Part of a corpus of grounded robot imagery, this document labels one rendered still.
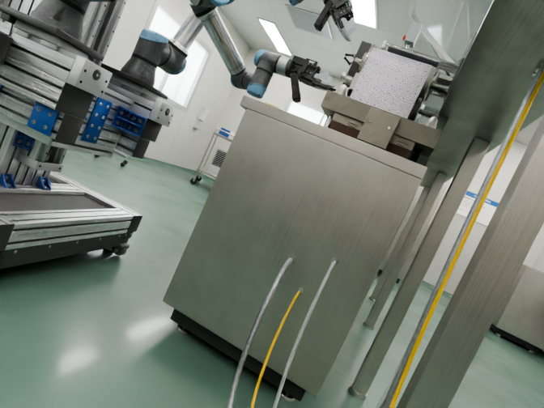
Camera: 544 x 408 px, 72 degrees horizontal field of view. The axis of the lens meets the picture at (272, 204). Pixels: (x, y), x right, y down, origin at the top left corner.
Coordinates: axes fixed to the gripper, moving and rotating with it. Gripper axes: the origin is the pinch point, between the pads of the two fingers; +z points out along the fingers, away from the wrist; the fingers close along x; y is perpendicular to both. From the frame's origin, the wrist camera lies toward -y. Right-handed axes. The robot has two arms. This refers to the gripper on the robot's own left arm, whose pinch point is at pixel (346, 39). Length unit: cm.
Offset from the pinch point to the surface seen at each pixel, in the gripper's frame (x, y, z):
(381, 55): -3.9, 8.1, 14.8
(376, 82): -4.3, 1.6, 23.6
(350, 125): -23.0, -14.2, 38.8
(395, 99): -4.3, 4.9, 33.1
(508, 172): 552, 194, 80
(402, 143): -23, -2, 52
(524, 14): -75, 20, 49
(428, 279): 552, 4, 191
